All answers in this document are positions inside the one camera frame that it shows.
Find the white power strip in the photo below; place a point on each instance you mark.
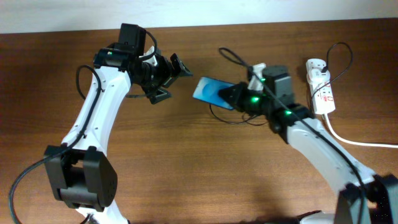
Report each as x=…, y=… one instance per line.
x=321, y=94

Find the white USB charger adapter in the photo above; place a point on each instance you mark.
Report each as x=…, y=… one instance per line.
x=316, y=76

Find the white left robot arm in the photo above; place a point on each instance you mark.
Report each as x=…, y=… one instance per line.
x=79, y=172

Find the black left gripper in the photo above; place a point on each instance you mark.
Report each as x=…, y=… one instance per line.
x=178, y=68

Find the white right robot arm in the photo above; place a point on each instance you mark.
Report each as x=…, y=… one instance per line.
x=363, y=195

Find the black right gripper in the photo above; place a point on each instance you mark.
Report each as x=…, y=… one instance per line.
x=238, y=89

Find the blue Galaxy smartphone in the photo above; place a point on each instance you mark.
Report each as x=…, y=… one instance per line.
x=207, y=90

